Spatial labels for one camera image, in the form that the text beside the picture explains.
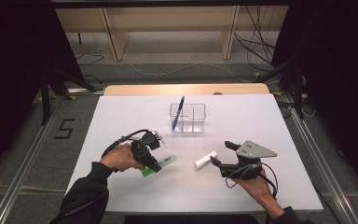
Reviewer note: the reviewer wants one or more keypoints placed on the person's right hand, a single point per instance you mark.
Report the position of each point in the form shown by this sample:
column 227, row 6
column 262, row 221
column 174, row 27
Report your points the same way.
column 261, row 188

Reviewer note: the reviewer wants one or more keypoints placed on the clear plastic pen holder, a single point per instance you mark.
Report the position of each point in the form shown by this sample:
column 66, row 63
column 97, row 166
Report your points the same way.
column 199, row 124

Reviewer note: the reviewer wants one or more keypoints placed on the green highlighter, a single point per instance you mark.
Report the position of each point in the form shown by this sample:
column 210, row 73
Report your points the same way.
column 167, row 160

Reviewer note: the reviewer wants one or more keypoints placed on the blue pen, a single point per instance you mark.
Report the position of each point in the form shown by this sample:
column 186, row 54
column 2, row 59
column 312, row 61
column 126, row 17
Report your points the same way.
column 177, row 114

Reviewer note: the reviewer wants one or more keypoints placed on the person's left hand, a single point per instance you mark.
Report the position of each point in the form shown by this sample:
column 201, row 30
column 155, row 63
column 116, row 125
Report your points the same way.
column 119, row 158

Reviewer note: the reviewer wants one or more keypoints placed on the short aluminium rail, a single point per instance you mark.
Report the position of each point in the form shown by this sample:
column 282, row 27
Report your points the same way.
column 85, row 91

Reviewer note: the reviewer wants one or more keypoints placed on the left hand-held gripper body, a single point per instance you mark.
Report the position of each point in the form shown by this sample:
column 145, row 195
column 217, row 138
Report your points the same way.
column 141, row 152

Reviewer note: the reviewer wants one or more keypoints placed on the white cylinder stick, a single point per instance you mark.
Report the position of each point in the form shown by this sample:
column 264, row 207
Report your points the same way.
column 205, row 160

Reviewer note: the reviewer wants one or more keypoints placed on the black tripod stand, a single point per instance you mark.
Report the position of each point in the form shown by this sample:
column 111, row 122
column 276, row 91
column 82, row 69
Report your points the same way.
column 45, row 99

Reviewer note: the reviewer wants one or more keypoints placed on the long aluminium floor rail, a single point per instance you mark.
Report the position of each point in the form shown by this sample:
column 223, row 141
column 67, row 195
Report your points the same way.
column 21, row 174
column 323, row 174

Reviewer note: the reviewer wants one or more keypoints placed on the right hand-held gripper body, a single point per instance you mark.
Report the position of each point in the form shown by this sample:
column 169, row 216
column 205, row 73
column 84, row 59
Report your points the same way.
column 254, row 151

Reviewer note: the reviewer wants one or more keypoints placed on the yellow tape piece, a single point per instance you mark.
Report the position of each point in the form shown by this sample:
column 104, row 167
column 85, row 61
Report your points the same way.
column 72, row 97
column 257, row 74
column 277, row 93

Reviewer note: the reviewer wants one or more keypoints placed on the dark curtain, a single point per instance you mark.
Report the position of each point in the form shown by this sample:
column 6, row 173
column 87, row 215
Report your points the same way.
column 6, row 62
column 348, row 62

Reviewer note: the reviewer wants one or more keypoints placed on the beige wooden desk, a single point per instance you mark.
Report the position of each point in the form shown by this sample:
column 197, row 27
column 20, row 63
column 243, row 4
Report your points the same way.
column 167, row 18

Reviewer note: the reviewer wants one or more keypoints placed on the black metal stand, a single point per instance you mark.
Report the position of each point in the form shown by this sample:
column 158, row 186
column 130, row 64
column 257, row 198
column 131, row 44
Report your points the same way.
column 298, row 93

